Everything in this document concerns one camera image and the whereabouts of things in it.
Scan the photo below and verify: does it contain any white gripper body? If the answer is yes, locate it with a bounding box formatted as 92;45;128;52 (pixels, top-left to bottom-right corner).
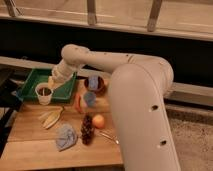
52;60;76;83

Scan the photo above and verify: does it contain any yellow apple toy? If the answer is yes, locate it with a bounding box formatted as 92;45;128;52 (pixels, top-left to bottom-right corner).
92;115;105;129

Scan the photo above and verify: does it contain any green plastic tray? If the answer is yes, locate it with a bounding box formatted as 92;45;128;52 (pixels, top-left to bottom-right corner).
18;68;77;103

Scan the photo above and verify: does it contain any wooden table board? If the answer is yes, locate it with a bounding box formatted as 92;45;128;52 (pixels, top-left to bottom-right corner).
0;78;125;171

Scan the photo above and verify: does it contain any orange carrot toy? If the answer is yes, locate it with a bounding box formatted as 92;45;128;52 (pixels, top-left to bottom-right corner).
74;93;85;114

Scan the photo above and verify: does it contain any white paper cup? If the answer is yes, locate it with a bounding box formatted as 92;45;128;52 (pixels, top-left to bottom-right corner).
35;83;53;105

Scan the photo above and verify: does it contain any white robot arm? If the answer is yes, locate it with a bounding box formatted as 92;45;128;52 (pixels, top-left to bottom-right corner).
52;44;181;171

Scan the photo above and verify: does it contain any crumpled blue cloth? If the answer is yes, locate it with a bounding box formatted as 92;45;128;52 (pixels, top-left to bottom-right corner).
55;124;78;151

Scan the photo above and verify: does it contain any dark grape bunch toy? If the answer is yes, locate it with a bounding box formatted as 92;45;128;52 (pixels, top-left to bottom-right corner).
81;115;94;145

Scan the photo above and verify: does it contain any brown wooden bowl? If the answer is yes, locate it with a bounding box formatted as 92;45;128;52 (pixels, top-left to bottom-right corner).
84;76;106;96

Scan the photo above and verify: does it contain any small metal cup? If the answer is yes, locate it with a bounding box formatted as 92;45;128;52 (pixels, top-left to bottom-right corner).
38;87;51;96

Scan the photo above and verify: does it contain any blue cup in bowl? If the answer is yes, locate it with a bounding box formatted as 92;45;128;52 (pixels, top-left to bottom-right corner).
88;75;99;90

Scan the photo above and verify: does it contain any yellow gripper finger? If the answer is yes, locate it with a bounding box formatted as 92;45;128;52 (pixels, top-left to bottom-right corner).
48;76;55;90

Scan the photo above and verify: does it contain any black side stand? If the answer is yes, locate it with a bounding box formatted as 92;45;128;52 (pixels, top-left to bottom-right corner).
0;68;22;156

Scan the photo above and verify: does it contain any small blue cup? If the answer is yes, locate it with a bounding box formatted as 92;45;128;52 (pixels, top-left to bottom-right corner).
83;91;96;107

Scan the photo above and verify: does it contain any metal fork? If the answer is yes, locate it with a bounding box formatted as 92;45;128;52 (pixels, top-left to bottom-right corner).
98;130;119;145

